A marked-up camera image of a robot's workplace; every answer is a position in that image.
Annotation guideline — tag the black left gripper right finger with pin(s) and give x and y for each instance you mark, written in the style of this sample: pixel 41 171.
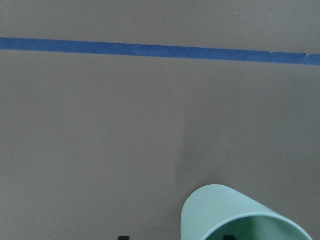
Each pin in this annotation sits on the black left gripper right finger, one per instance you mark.
pixel 229 237

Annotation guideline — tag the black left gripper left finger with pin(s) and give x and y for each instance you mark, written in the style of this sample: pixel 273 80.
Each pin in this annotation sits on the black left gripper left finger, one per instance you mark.
pixel 124 238

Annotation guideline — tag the pale green cup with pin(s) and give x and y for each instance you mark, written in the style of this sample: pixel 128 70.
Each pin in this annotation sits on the pale green cup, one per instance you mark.
pixel 214 211

